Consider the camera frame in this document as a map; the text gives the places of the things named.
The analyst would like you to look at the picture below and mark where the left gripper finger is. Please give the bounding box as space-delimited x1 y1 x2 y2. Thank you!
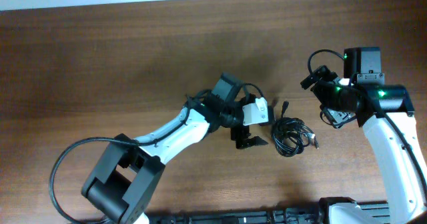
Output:
236 136 268 149
260 105 276 126

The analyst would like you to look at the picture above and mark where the black USB cable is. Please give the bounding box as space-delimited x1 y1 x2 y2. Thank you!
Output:
270 101 320 158

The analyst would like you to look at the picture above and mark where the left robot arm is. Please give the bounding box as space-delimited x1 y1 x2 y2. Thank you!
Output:
81 73 274 223

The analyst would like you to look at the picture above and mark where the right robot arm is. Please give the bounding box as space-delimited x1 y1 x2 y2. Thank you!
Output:
301 47 426 223

